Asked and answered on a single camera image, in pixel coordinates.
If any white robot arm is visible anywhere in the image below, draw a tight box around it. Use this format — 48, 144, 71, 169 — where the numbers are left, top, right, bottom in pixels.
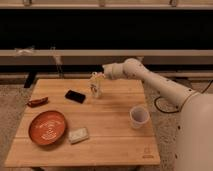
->
90, 58, 213, 171

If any black rectangular phone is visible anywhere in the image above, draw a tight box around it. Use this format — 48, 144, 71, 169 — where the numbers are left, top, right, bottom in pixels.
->
65, 90, 86, 103

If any black bench leg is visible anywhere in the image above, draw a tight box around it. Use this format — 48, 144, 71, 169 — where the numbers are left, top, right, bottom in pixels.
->
24, 72, 37, 88

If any orange ceramic plate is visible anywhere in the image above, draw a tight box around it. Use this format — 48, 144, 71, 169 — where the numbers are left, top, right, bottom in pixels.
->
28, 110, 67, 146

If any black floor cable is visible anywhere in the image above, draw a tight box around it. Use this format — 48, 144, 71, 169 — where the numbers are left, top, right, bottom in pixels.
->
153, 79, 213, 115

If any white sponge block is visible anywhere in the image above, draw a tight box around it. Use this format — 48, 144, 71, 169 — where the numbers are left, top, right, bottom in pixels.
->
68, 127, 89, 144

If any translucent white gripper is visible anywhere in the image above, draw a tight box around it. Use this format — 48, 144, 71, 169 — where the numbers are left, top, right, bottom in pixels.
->
90, 72, 105, 98

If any translucent plastic cup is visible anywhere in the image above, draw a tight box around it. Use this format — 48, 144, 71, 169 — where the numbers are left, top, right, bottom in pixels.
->
129, 105, 150, 129

